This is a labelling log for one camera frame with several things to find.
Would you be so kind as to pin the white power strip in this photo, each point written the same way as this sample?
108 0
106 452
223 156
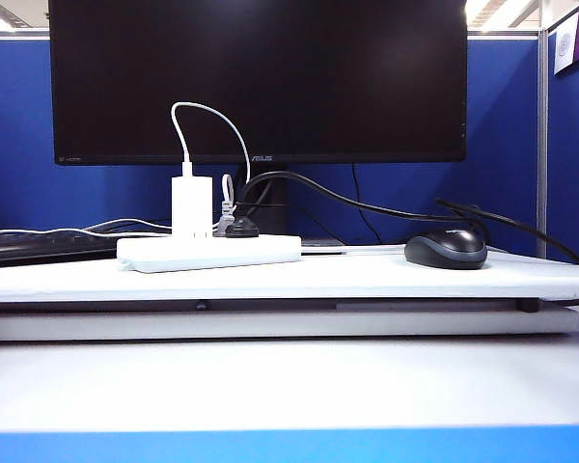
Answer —
207 253

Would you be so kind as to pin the black monitor stand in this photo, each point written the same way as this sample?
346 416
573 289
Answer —
275 212

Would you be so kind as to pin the black power plug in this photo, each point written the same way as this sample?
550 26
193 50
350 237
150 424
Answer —
241 229

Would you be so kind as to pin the grey plug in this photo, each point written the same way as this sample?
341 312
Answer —
224 219

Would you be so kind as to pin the white platform board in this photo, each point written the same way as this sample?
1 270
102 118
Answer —
366 280

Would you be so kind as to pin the white foam board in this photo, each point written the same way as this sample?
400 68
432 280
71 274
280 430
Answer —
270 325

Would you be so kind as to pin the black computer monitor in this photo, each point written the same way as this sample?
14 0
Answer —
270 82

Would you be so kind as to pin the black grey computer mouse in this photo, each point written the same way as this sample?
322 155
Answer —
446 248

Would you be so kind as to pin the black keyboard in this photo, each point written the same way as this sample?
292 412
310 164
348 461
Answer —
38 251

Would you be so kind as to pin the grey metal partition post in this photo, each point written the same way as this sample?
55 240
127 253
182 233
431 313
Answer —
542 144

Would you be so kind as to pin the purple white wall sign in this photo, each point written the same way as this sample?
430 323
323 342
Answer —
567 46

